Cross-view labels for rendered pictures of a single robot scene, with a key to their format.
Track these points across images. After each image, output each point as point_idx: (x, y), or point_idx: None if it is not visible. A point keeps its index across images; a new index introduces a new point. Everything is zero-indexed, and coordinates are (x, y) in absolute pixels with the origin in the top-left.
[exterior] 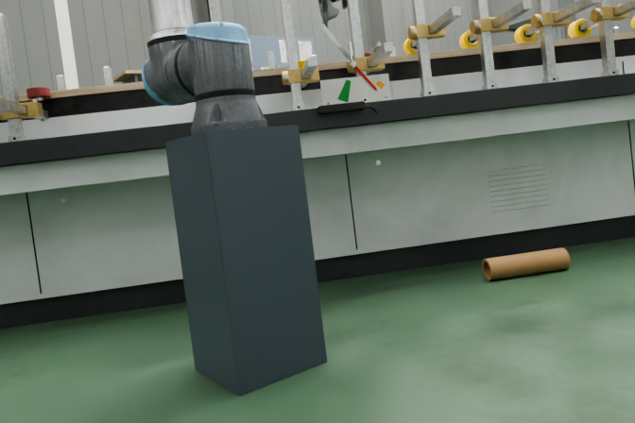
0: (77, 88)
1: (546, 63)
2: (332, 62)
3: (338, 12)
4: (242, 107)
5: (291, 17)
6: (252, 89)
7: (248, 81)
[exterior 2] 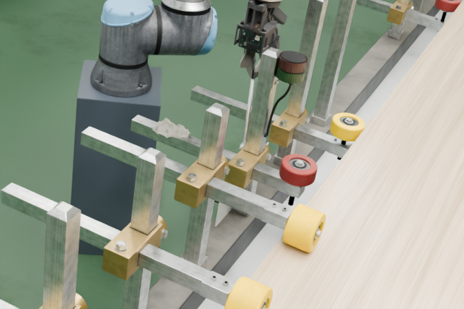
0: (451, 16)
1: None
2: (344, 154)
3: (239, 65)
4: (95, 63)
5: (300, 45)
6: (103, 58)
7: (101, 50)
